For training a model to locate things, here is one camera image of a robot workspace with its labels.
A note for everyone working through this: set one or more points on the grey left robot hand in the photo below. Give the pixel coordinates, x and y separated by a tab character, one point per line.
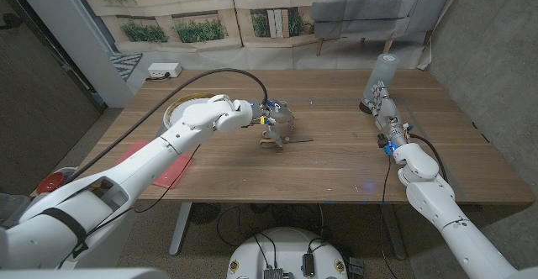
279	117

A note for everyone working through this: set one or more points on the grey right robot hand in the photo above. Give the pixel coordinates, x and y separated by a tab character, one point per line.
388	113

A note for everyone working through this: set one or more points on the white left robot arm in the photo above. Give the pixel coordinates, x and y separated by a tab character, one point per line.
168	144

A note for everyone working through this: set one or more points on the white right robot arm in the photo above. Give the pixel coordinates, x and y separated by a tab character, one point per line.
445	207

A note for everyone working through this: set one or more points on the white paper plate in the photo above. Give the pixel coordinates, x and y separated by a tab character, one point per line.
178	106

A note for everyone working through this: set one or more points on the pink plastic tray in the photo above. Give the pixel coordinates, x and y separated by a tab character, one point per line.
176	173

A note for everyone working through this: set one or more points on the frosted plastic bottle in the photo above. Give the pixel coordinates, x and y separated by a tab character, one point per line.
384	66

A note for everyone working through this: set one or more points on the black round ribbed object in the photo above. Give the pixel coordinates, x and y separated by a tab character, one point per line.
204	213

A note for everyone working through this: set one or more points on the dark table leg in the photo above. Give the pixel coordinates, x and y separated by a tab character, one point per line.
395	237

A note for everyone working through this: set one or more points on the white power strip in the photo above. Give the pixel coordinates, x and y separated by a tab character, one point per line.
164	70

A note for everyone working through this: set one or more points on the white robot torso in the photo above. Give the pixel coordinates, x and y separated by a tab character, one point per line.
286	249

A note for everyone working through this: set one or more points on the white table leg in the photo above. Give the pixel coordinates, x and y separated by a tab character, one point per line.
180	228

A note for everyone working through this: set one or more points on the black power adapter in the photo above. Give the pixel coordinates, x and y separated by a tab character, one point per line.
308	265

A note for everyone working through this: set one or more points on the small black box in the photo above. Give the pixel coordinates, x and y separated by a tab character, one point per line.
356	267

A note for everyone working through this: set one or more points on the red bowl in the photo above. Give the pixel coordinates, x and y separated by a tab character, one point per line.
50	183

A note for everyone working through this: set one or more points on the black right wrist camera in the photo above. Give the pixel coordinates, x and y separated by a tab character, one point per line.
383	142

